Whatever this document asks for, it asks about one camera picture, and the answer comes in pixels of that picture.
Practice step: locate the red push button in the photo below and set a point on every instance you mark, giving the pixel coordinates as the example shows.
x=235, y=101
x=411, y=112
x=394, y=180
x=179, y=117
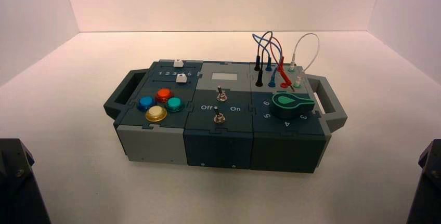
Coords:
x=164, y=94

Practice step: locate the grey and teal control box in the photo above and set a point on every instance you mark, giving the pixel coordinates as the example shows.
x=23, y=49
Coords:
x=220, y=146

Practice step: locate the metal toggle switch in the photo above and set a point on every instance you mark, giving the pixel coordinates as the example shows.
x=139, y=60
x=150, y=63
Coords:
x=218, y=117
x=220, y=95

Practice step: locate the blue push button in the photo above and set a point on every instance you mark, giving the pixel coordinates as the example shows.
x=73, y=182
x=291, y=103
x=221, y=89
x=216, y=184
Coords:
x=146, y=103

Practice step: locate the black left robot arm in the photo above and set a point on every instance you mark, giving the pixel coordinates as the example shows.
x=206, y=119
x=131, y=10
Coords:
x=17, y=188

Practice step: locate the green rotary knob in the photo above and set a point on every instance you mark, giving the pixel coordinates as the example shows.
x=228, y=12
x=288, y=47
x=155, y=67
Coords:
x=291, y=107

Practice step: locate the white slider knob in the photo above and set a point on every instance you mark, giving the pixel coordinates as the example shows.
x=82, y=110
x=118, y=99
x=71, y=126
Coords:
x=181, y=78
x=178, y=63

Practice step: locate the yellow push button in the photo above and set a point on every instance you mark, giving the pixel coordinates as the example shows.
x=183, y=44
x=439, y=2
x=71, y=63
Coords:
x=156, y=113

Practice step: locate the green push button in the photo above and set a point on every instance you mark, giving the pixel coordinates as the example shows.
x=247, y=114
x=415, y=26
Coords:
x=175, y=104

